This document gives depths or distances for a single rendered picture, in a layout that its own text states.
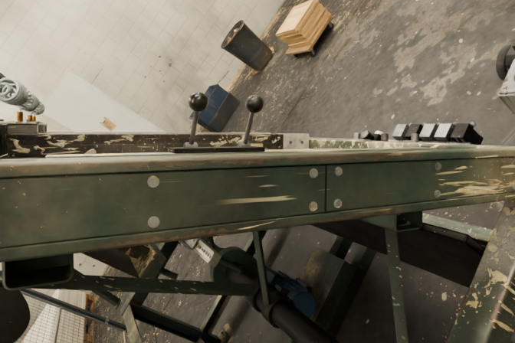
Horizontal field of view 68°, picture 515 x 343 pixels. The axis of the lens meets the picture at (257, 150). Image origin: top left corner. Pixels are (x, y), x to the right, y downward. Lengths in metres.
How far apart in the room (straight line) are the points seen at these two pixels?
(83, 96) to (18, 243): 4.53
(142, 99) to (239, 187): 5.93
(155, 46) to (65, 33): 1.29
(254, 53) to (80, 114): 2.50
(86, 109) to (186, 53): 2.22
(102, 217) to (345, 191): 0.37
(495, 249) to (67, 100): 4.59
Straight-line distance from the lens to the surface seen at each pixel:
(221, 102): 5.62
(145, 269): 2.14
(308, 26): 4.54
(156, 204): 0.51
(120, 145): 1.36
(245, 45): 5.67
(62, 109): 5.03
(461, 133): 1.36
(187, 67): 6.56
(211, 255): 1.56
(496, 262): 1.07
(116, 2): 6.53
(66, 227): 0.50
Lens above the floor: 1.69
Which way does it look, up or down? 24 degrees down
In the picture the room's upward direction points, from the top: 55 degrees counter-clockwise
